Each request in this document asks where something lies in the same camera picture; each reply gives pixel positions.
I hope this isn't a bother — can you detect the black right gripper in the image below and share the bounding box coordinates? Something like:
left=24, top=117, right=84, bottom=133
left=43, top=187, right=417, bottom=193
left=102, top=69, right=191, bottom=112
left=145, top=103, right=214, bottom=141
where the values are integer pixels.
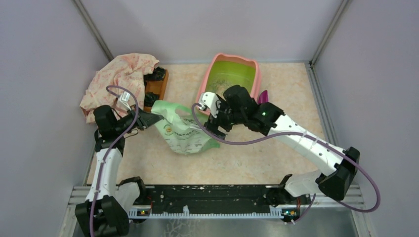
left=204, top=97, right=246, bottom=140

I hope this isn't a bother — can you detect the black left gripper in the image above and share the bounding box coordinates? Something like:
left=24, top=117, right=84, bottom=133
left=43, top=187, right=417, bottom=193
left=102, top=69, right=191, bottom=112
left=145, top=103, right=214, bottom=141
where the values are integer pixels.
left=114, top=103, right=162, bottom=134

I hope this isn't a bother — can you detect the green cat litter bag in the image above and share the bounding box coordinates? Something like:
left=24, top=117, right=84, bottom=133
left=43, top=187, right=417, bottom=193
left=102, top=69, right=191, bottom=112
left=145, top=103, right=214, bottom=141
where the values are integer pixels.
left=151, top=100, right=220, bottom=155

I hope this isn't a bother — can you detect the magenta plastic litter scoop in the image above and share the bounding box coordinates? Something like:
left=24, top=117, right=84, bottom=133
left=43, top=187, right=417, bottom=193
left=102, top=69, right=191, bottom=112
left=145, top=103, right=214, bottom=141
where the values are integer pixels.
left=257, top=90, right=269, bottom=104

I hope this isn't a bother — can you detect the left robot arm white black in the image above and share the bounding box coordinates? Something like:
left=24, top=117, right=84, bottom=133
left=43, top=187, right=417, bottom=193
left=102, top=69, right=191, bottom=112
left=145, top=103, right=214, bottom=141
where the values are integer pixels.
left=75, top=105, right=163, bottom=237

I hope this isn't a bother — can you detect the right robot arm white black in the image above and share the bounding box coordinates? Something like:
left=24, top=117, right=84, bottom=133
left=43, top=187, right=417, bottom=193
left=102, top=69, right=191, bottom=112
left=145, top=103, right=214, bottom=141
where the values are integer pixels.
left=198, top=85, right=360, bottom=203

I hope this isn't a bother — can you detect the pink green litter box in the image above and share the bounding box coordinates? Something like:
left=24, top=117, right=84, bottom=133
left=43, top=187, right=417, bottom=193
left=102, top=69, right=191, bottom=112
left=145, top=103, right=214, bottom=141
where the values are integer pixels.
left=195, top=53, right=261, bottom=102

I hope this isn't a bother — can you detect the brown wooden tray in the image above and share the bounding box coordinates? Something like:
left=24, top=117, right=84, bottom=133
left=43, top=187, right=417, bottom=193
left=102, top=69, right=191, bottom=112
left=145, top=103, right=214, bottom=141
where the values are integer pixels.
left=143, top=67, right=169, bottom=112

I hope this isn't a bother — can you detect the pink floral crumpled cloth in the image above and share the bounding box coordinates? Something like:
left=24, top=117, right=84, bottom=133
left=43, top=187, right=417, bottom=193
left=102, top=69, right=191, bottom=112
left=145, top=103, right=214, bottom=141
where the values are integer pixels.
left=79, top=52, right=160, bottom=124

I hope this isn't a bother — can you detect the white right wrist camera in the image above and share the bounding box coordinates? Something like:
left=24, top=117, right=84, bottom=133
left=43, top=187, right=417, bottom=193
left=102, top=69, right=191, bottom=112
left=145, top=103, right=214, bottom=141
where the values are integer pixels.
left=198, top=92, right=219, bottom=118

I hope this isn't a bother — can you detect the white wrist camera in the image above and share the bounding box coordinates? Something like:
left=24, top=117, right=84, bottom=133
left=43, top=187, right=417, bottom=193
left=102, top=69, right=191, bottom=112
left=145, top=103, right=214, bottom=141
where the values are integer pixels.
left=198, top=92, right=219, bottom=118
left=117, top=91, right=131, bottom=111

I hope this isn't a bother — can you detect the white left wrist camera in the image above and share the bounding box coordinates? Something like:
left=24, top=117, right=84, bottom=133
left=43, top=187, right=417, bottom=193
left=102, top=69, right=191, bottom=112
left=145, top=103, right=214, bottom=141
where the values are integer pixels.
left=117, top=91, right=131, bottom=111

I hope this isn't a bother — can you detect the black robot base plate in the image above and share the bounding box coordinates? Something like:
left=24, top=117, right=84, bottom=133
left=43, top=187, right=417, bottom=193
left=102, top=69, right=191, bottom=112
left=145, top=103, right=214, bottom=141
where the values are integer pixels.
left=117, top=184, right=311, bottom=216

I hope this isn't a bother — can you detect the aluminium frame rail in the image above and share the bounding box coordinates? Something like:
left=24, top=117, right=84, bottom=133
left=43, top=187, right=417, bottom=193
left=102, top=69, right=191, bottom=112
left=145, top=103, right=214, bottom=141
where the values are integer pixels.
left=67, top=185, right=365, bottom=220

